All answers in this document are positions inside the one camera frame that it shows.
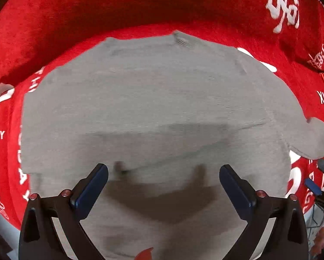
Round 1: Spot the red printed blanket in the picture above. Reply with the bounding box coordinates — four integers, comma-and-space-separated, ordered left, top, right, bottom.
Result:
0, 0, 324, 260

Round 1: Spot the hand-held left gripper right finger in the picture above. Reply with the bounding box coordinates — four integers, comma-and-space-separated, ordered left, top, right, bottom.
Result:
219, 164, 309, 260

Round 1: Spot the grey shirt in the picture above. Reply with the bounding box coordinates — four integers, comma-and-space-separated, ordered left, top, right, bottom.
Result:
18, 31, 324, 260

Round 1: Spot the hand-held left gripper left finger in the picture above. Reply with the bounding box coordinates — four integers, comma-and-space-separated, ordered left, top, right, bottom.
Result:
18, 163, 109, 260

